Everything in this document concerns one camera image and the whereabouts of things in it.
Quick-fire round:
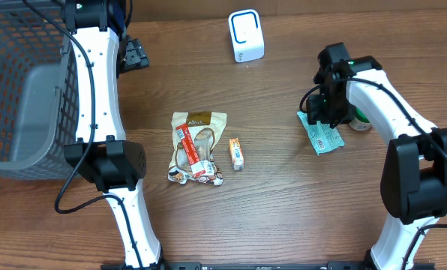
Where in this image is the white barcode scanner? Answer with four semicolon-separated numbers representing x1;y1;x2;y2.
228;9;265;63

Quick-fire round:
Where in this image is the small orange snack packet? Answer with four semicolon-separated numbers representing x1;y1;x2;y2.
229;138;245;171

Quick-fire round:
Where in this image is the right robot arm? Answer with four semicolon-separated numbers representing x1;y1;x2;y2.
298;43;447;269

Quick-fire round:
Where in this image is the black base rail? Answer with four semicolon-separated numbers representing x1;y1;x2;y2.
100;260;437;270

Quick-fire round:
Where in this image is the red snack bar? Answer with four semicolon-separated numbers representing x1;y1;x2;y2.
175;123;206;178

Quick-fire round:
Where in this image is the green lidded jar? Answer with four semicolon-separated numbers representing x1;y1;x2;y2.
349;108;372;131

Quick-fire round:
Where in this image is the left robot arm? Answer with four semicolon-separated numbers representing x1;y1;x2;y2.
61;0;164;269

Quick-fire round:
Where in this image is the beige snack pouch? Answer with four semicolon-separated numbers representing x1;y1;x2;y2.
167;111;227;186

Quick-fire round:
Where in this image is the teal orange snack packet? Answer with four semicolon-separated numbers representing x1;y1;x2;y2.
297;111;345;156

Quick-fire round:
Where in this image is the grey plastic mesh basket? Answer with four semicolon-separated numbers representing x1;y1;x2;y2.
0;1;79;179

